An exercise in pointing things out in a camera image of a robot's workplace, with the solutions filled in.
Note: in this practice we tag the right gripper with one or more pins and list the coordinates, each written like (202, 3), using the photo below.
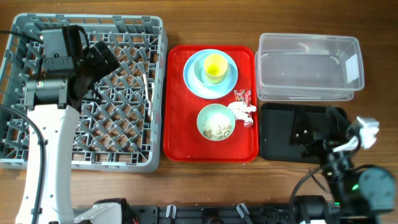
(304, 138)

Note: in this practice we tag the grey dishwasher rack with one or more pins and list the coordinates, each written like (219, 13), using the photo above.
(115, 134)

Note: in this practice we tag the rice food scraps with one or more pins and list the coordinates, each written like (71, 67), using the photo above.
(217, 127)

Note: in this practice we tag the white tissue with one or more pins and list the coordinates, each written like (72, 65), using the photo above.
(242, 111)

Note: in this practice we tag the black waste tray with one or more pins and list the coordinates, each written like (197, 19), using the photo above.
(275, 130)

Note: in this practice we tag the white plastic spoon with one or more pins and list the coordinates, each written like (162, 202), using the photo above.
(152, 93)

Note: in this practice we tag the red candy wrapper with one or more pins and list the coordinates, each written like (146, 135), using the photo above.
(244, 96)

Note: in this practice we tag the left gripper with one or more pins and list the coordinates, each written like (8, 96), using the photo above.
(103, 68)

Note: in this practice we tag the mint green bowl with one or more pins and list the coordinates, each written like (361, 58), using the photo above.
(214, 109)

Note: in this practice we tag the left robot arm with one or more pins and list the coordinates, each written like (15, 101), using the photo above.
(53, 98)

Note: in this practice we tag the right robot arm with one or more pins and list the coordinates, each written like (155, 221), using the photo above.
(362, 192)

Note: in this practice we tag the white plastic fork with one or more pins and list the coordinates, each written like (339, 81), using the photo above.
(146, 89)

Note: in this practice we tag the light blue plate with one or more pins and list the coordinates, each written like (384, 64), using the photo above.
(195, 78)

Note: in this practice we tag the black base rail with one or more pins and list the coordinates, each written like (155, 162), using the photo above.
(240, 213)

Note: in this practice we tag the clear plastic bin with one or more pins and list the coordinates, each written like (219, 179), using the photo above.
(308, 67)

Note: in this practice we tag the yellow plastic cup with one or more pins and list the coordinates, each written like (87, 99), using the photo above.
(215, 67)

